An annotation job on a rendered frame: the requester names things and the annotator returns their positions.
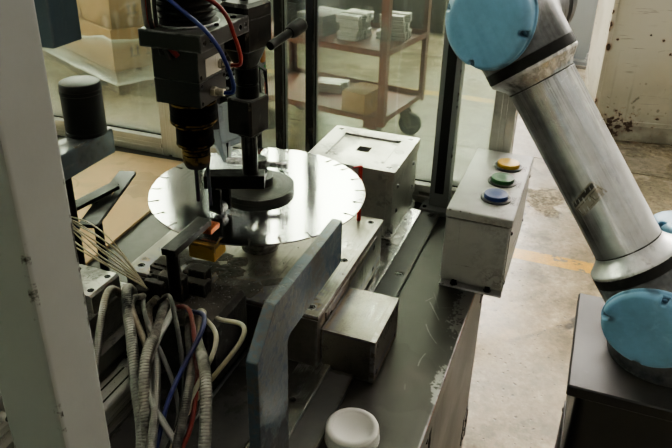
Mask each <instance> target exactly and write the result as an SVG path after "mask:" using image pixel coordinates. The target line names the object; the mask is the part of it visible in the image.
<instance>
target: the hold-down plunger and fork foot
mask: <svg viewBox="0 0 672 448"><path fill-rule="evenodd" d="M241 149H242V169H210V178H211V191H212V202H213V205H212V206H209V211H210V212H214V213H217V214H220V215H222V214H223V204H222V200H224V201H225V202H226V203H227V205H228V209H231V208H232V203H231V189H265V169H258V146H257V137H254V138H243V137H241ZM203 185H204V189H207V175H206V169H205V172H204V175H203Z"/></svg>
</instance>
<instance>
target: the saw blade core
mask: <svg viewBox="0 0 672 448"><path fill-rule="evenodd" d="M266 149H268V150H269V153H268V154H267V156H266V157H267V161H275V162H285V163H288V164H289V167H288V169H278V168H268V167H267V169H268V170H274V171H278V172H282V173H284V174H286V175H288V176H290V177H291V178H292V179H293V181H294V193H293V195H292V196H291V197H290V198H288V199H287V200H285V201H283V202H280V203H277V204H273V205H268V206H244V205H239V204H236V203H233V202H231V203H232V208H231V209H228V210H227V211H226V212H225V213H224V214H222V215H218V214H216V213H214V212H210V211H209V200H208V189H204V185H203V175H204V172H205V169H206V168H205V169H202V170H198V177H199V190H200V201H199V202H198V201H197V200H196V188H195V175H194V170H191V169H188V168H187V167H186V166H185V164H184V163H181V164H179V165H177V166H175V167H173V168H171V169H170V170H168V171H167V172H165V173H164V174H163V175H161V176H160V177H159V178H158V179H157V180H156V181H155V183H154V184H153V185H152V187H151V189H150V191H149V195H148V204H149V208H150V210H151V212H152V214H153V215H154V217H155V218H156V219H157V220H158V221H159V222H160V223H161V224H163V225H164V226H166V227H168V228H169V229H171V230H172V231H174V232H176V233H180V232H181V231H182V230H183V229H184V228H186V227H187V226H188V225H189V224H190V223H192V222H193V221H194V220H195V219H196V218H197V217H203V218H208V219H211V221H215V222H219V223H220V227H219V228H218V229H217V230H216V231H215V232H214V233H213V234H212V235H209V234H205V233H202V234H201V235H200V236H199V237H198V238H197V239H196V240H201V238H205V241H204V242H209V243H214V244H217V242H218V241H219V239H220V238H222V239H221V240H220V241H219V242H218V244H221V245H231V246H248V243H249V240H251V242H250V246H270V245H280V241H279V238H280V239H281V242H282V244H287V243H293V242H298V241H302V240H306V239H310V237H312V238H314V237H317V236H318V235H319V234H320V233H321V231H322V230H323V229H324V228H325V226H326V225H327V224H328V223H329V222H330V220H331V219H332V218H334V219H339V220H342V225H344V224H345V223H347V222H348V221H349V220H351V219H352V218H353V217H354V216H355V215H356V214H357V213H358V212H359V211H360V209H361V208H362V206H363V204H364V201H365V187H364V185H363V183H362V181H361V179H360V178H359V177H358V176H357V175H356V174H355V173H354V172H353V171H352V170H351V169H348V167H346V166H345V165H343V164H341V165H338V166H333V165H335V164H338V163H339V162H337V161H335V160H332V159H330V158H327V157H324V156H321V155H317V154H312V153H309V152H304V151H298V150H291V149H290V151H289V149H281V148H266ZM288 151H289V153H287V152H288ZM311 154H312V155H311ZM218 155H219V154H218V153H211V160H210V169H242V165H238V164H228V163H224V162H223V161H222V159H221V157H220V156H218ZM308 156H309V157H308ZM159 189H160V190H159ZM156 201H158V202H156ZM345 214H346V215H345ZM305 233H308V235H307V234H305Z"/></svg>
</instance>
